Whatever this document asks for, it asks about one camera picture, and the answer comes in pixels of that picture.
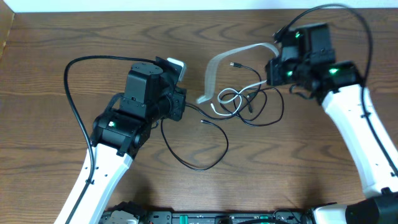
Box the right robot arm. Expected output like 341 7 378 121
265 23 397 223

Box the black usb cable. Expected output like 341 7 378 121
160 103 237 172
219 62 285 128

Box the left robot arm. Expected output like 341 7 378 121
56 58 187 223

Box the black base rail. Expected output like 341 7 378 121
99 201 346 224

